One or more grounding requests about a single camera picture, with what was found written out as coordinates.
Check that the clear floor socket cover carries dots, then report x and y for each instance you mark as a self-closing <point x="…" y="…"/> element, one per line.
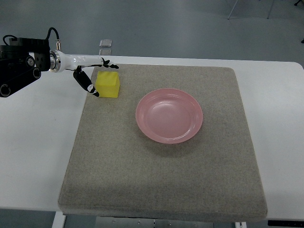
<point x="105" y="47"/>

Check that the metal chair legs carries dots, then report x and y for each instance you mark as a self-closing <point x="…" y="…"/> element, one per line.
<point x="244" y="9"/>

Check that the pink plastic plate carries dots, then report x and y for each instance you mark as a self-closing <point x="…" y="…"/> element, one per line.
<point x="169" y="116"/>

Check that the white table leg frame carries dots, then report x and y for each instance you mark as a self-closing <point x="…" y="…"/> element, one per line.
<point x="59" y="221"/>

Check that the yellow foam block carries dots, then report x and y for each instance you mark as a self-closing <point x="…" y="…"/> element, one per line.
<point x="107" y="84"/>

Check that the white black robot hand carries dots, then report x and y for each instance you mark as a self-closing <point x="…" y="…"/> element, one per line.
<point x="60" y="62"/>

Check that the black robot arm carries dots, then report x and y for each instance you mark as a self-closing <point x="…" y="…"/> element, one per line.
<point x="22" y="60"/>

